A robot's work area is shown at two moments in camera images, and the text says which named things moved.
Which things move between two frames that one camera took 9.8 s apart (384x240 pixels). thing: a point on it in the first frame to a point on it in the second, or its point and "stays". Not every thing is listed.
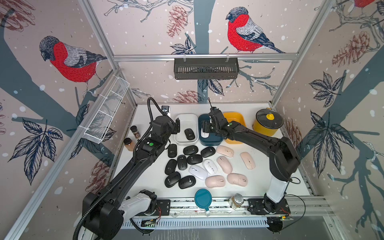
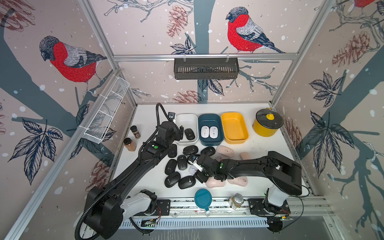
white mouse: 204,134 stays
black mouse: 172,179 stays
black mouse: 189,134 stays
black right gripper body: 216,128 to 203,174
